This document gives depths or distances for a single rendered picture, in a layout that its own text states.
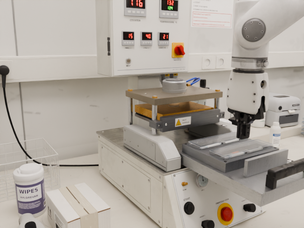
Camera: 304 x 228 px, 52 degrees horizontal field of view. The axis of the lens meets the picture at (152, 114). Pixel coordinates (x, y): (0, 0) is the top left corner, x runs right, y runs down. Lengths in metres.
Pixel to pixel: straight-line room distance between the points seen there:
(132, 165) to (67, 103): 0.54
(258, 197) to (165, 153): 0.28
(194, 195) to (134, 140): 0.25
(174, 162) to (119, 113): 0.73
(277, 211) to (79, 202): 0.61
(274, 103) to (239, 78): 1.08
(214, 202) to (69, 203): 0.40
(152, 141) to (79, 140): 0.66
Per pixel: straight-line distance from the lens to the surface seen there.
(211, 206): 0.92
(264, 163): 0.79
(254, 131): 1.78
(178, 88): 1.00
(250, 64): 0.76
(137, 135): 0.94
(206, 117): 1.00
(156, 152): 0.86
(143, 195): 0.97
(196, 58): 1.67
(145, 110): 1.00
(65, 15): 1.40
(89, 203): 0.89
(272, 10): 0.69
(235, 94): 0.80
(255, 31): 0.68
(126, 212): 1.02
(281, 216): 1.08
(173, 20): 1.17
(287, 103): 1.90
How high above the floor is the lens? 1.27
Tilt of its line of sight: 13 degrees down
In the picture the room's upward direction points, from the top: straight up
